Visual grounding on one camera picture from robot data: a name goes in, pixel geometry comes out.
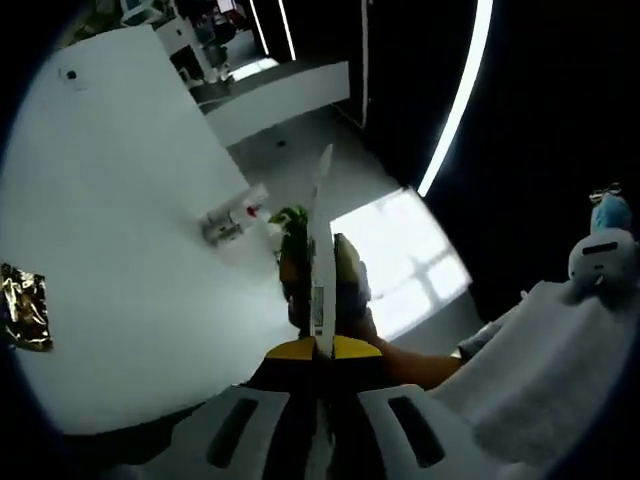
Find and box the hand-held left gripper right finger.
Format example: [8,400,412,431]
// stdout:
[331,334,484,480]

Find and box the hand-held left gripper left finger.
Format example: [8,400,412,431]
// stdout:
[106,337,319,480]

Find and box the white skincare tube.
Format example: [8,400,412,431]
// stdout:
[307,143,336,362]

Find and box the red-collared white skincare bottle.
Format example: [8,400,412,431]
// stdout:
[219,182,274,229]

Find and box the person's right hand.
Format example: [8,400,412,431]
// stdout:
[367,317,464,394]

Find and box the potted green plant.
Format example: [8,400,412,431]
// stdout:
[257,203,312,264]

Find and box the person's light shirt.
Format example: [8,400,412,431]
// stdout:
[429,279,640,469]

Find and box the ceiling light strip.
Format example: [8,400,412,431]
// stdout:
[416,0,495,198]

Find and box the white chest-worn device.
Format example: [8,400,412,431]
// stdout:
[568,230,635,304]

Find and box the person's head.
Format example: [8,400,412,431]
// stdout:
[588,182,632,235]

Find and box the gold foil packet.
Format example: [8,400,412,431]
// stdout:
[0,262,55,353]

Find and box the small clear plastic bag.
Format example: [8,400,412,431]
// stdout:
[55,65,90,95]

